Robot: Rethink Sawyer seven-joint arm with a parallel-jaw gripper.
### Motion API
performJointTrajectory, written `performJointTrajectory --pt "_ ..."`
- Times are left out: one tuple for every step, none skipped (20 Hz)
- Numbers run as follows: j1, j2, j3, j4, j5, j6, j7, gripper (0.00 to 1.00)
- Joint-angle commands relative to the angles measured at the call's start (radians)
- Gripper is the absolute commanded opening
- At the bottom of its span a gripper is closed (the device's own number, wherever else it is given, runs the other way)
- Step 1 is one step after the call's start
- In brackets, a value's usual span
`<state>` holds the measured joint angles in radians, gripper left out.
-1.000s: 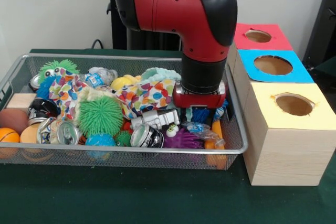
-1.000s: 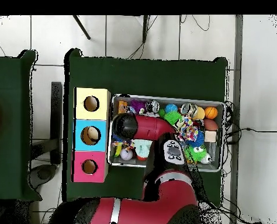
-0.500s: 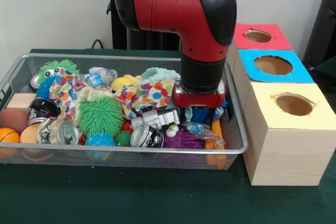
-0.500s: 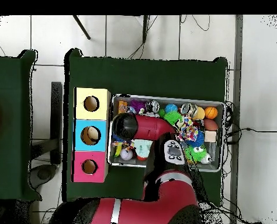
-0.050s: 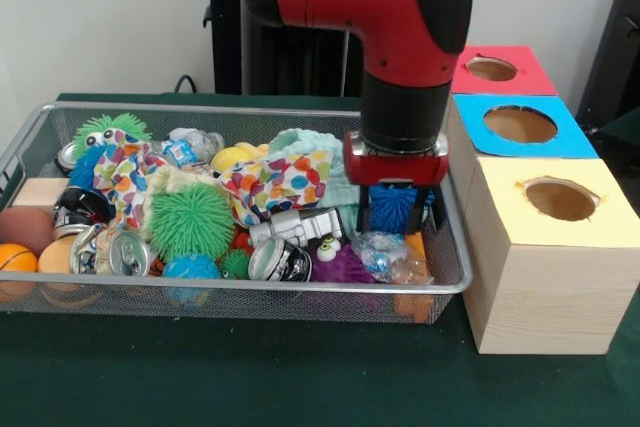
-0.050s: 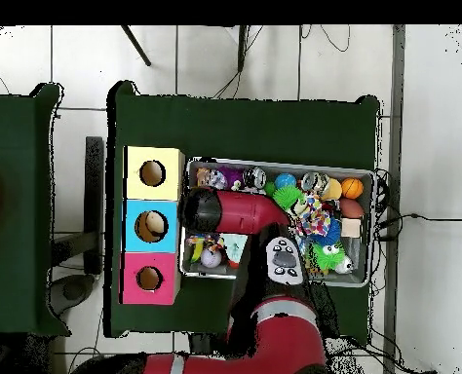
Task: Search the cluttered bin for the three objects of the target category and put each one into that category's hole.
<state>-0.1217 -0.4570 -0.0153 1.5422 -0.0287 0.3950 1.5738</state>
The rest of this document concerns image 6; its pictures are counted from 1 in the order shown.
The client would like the clear plastic packet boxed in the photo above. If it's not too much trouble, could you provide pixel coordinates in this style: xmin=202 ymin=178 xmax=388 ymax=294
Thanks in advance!
xmin=207 ymin=168 xmax=229 ymax=191

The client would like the wooden box with three holes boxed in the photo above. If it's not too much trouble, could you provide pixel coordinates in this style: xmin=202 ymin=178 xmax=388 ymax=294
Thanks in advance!
xmin=119 ymin=145 xmax=186 ymax=306

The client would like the purple spiky toy with eyes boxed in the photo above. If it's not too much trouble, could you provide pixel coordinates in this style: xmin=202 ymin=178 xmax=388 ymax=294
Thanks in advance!
xmin=216 ymin=166 xmax=245 ymax=188

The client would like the mint green cloth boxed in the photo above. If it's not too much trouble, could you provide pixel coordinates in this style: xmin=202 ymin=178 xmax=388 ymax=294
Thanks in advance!
xmin=218 ymin=232 xmax=249 ymax=264

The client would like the orange toy building block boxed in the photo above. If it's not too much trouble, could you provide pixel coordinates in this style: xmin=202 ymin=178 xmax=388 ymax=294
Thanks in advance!
xmin=194 ymin=167 xmax=213 ymax=189

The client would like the green spiky rubber ball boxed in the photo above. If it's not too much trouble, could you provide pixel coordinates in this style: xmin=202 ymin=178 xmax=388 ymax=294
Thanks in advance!
xmin=271 ymin=185 xmax=307 ymax=211

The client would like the blue globe ball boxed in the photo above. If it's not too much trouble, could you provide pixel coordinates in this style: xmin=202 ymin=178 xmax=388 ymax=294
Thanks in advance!
xmin=274 ymin=172 xmax=297 ymax=191

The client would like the dark green table cloth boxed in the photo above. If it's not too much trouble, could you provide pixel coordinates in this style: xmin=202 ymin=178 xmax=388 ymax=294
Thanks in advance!
xmin=103 ymin=80 xmax=382 ymax=339
xmin=0 ymin=82 xmax=71 ymax=338

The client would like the white cloth with colourful dots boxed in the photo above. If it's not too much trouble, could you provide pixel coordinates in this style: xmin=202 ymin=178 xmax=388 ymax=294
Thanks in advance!
xmin=289 ymin=192 xmax=332 ymax=238

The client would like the green spiky toy with eyes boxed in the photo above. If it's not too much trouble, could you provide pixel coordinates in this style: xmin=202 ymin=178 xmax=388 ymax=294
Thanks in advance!
xmin=307 ymin=241 xmax=347 ymax=274

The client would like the brown mini football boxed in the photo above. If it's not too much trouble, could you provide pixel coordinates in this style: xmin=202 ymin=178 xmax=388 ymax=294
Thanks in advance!
xmin=338 ymin=197 xmax=366 ymax=219

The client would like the small wooden block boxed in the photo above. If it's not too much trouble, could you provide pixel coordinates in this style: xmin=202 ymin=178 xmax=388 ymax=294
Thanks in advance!
xmin=340 ymin=217 xmax=363 ymax=239

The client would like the orange mini basketball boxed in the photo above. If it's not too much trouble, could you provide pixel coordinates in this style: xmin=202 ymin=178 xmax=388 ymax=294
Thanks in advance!
xmin=340 ymin=177 xmax=366 ymax=201

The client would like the black upright panel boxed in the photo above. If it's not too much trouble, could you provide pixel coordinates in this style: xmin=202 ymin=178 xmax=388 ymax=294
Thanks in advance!
xmin=84 ymin=135 xmax=105 ymax=276

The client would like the black tripod leg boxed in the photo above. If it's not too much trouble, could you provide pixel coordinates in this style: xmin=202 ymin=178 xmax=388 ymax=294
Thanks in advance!
xmin=120 ymin=24 xmax=153 ymax=67
xmin=236 ymin=24 xmax=250 ymax=73

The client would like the grey round stand base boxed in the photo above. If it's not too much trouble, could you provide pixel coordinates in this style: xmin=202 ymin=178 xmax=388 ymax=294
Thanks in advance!
xmin=48 ymin=274 xmax=96 ymax=318

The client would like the shallow wire mesh bin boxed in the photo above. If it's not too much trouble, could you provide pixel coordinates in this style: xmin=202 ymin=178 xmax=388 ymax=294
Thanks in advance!
xmin=178 ymin=156 xmax=375 ymax=288

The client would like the black cable bundle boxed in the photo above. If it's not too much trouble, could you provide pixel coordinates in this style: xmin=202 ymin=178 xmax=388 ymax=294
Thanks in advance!
xmin=372 ymin=168 xmax=462 ymax=243

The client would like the grey floor cable cover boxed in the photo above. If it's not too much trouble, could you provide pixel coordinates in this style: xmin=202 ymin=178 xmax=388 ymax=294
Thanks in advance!
xmin=382 ymin=24 xmax=406 ymax=374

